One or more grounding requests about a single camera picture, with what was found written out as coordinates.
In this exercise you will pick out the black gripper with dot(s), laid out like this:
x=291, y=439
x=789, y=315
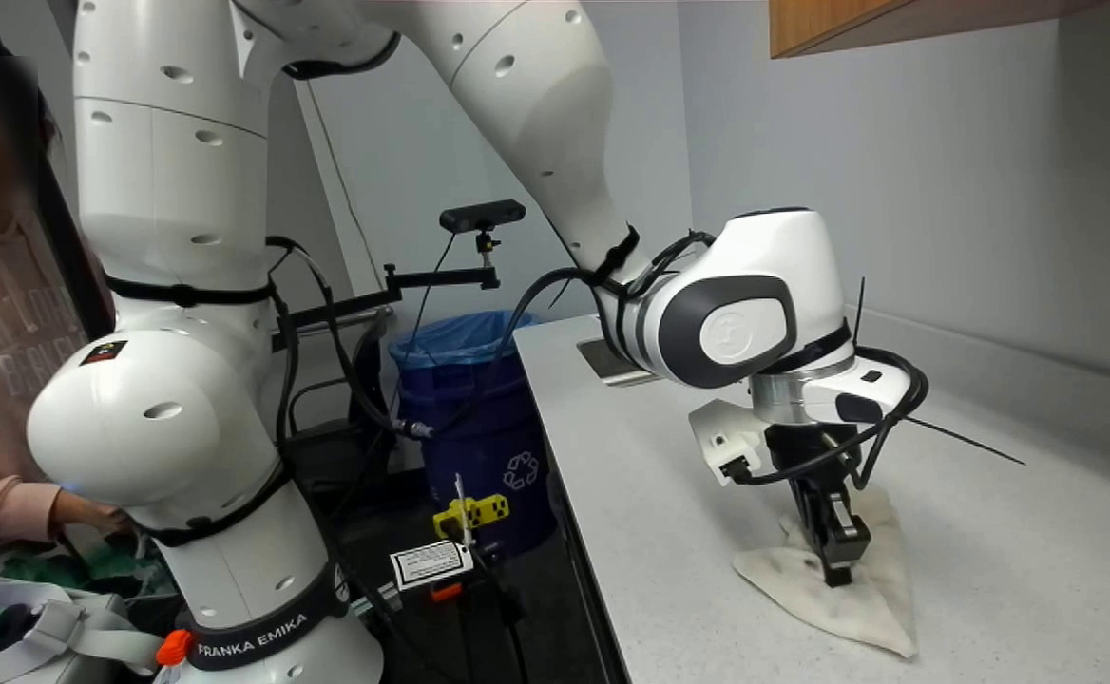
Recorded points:
x=816, y=461

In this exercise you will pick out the beige cloth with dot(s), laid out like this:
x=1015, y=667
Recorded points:
x=859, y=610

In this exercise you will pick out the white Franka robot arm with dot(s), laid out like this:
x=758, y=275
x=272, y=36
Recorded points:
x=160, y=418

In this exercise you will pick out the yellow clamp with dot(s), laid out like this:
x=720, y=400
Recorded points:
x=468, y=513

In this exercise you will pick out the blue recycling bin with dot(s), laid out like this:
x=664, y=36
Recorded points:
x=465, y=404

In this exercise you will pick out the white label tag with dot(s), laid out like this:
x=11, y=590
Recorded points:
x=432, y=562

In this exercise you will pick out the orange knob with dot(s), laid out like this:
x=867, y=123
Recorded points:
x=172, y=648

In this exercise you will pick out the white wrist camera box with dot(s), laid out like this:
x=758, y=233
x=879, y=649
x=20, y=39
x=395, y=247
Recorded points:
x=722, y=440

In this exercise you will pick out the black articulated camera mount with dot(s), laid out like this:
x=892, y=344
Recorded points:
x=436, y=278

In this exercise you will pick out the black stereo camera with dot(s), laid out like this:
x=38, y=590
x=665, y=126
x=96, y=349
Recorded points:
x=479, y=214

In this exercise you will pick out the wooden wall cabinet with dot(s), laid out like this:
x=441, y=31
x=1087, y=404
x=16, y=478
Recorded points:
x=822, y=22

